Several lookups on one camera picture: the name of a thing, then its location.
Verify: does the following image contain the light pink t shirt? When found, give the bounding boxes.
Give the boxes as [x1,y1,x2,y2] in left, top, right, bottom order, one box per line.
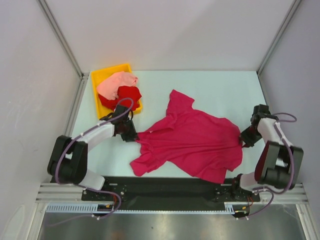
[96,71,138,100]

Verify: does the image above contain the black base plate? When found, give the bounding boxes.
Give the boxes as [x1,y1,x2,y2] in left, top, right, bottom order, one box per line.
[79,177,275,208]

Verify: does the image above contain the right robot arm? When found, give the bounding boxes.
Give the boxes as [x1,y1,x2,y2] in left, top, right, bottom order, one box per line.
[230,104,304,201]

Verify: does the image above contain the magenta t shirt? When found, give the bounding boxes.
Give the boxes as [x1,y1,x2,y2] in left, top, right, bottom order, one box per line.
[130,90,243,184]

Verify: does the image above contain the yellow plastic bin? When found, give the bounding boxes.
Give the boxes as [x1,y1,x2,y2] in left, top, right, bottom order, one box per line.
[90,64,143,119]

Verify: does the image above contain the red t shirt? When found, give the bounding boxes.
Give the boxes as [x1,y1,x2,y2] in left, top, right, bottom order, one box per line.
[98,86,142,111]

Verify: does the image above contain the left aluminium frame post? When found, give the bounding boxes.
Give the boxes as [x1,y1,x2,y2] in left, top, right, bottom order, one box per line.
[36,0,89,80]

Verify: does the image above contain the aluminium frame post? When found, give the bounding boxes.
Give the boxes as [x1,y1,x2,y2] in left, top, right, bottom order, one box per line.
[36,0,89,80]
[256,0,303,77]

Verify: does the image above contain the white slotted cable duct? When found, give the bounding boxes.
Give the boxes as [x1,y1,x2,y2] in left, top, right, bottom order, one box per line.
[45,201,249,215]

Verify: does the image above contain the right aluminium frame post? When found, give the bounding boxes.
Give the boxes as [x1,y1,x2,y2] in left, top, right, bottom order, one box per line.
[256,0,303,77]

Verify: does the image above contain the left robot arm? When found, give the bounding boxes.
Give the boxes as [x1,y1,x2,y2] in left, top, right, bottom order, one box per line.
[47,104,138,200]

